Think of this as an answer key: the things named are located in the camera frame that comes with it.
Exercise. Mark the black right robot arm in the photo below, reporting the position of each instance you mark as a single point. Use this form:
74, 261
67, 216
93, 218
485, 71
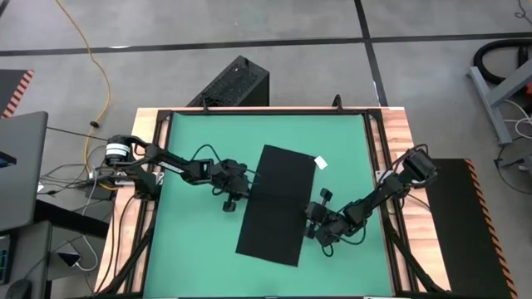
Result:
382, 193

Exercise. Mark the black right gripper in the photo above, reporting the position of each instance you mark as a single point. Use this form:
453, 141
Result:
328, 224

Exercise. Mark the black towel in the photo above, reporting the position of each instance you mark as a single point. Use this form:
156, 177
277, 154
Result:
278, 207

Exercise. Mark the black phone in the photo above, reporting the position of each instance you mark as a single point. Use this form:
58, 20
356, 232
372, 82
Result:
70, 259

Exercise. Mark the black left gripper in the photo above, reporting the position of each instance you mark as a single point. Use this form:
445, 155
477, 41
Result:
232, 178

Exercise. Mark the black hazard-striped floor mat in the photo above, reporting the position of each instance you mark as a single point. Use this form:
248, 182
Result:
457, 228
10, 87

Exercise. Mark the black computer mouse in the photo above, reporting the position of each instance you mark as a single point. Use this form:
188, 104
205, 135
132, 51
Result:
18, 290

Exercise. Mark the green table mat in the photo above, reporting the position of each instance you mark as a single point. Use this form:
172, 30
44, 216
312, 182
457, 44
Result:
270, 282

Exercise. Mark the small black blue gadget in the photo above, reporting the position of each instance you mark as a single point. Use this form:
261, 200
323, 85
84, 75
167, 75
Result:
7, 160

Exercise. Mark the grey laptop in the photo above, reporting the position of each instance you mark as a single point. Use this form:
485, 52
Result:
21, 187

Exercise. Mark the grey desk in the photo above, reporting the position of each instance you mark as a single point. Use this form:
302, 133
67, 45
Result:
29, 257

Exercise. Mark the grey metal stand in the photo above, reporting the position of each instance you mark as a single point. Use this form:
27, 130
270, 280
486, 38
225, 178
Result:
490, 104

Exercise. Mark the black computer tower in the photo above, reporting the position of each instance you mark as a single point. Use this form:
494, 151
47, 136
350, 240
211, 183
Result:
237, 81

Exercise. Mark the blue panel device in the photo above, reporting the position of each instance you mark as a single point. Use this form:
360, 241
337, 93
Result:
4, 259

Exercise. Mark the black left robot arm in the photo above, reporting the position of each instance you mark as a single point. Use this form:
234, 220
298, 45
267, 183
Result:
174, 164

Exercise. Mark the black table clamp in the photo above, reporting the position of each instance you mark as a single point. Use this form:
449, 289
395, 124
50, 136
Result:
337, 104
205, 108

